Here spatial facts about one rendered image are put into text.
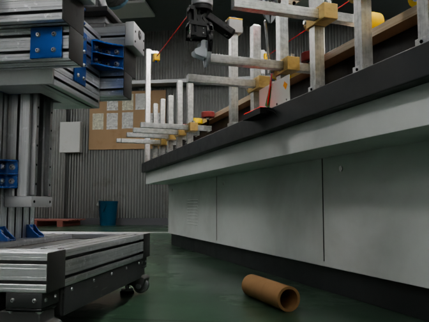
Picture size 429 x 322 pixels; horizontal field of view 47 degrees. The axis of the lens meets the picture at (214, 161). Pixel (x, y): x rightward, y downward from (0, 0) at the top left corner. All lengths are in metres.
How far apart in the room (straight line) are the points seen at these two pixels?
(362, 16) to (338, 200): 0.72
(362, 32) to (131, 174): 7.85
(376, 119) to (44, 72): 0.94
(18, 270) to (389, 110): 0.98
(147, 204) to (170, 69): 2.46
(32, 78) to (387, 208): 1.15
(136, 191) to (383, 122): 7.87
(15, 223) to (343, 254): 1.13
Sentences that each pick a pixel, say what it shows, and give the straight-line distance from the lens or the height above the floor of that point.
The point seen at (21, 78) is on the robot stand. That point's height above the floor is 0.70.
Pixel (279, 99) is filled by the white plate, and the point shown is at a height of 0.72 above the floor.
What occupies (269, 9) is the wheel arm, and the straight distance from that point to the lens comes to 1.61.
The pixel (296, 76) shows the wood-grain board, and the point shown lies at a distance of 2.14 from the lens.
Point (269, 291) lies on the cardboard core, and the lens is 1.70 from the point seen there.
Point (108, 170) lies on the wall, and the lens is 9.24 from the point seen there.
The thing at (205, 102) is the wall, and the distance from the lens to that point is 8.96.
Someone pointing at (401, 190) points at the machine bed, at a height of 0.38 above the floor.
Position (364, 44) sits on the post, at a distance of 1.48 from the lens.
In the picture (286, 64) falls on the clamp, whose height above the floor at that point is 0.84.
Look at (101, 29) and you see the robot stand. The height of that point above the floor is 0.97.
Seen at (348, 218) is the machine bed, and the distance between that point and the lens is 1.86.
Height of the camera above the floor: 0.33
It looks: 5 degrees up
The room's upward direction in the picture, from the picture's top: straight up
